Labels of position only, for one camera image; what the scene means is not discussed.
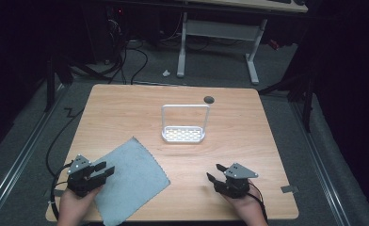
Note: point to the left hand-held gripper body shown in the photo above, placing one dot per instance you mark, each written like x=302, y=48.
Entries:
x=79, y=180

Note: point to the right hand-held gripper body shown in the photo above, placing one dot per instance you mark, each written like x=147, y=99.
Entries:
x=236, y=183

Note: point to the person's right hand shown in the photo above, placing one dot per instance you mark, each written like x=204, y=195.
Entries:
x=250, y=208

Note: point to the grey-blue cloth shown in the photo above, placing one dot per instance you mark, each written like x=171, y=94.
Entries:
x=132, y=182

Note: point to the grey tape strip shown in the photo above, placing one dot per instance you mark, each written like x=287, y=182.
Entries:
x=289, y=189

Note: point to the dark round table grommet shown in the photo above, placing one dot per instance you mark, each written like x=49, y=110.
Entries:
x=209, y=100

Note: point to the black metal stand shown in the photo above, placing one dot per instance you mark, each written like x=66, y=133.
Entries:
x=50, y=84
x=306, y=103

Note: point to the white paper scrap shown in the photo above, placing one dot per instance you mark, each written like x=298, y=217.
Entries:
x=166, y=73

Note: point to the small red object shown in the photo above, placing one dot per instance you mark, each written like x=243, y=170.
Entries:
x=274, y=44

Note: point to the white-legged desk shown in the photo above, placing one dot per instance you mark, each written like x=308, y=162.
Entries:
x=220, y=29

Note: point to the black keyboard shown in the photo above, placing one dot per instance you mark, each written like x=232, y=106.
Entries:
x=279, y=1

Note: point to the metal floor rail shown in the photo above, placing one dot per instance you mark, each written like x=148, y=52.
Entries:
x=320, y=166
x=22, y=157

